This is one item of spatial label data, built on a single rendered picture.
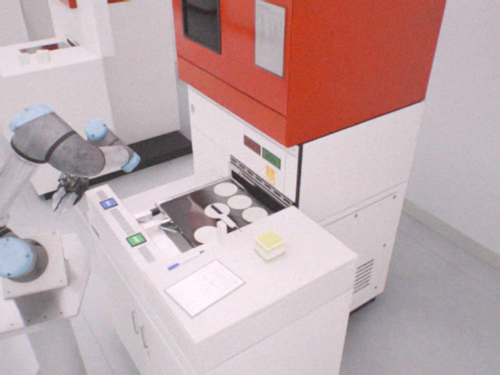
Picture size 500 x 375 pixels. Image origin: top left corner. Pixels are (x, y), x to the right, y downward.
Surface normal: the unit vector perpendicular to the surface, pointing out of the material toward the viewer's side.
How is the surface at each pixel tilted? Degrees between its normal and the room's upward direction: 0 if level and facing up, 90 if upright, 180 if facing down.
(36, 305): 0
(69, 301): 0
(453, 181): 90
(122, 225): 0
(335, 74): 90
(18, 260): 52
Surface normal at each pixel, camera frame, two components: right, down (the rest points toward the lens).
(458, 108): -0.82, 0.32
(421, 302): 0.00, -0.83
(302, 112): 0.57, 0.46
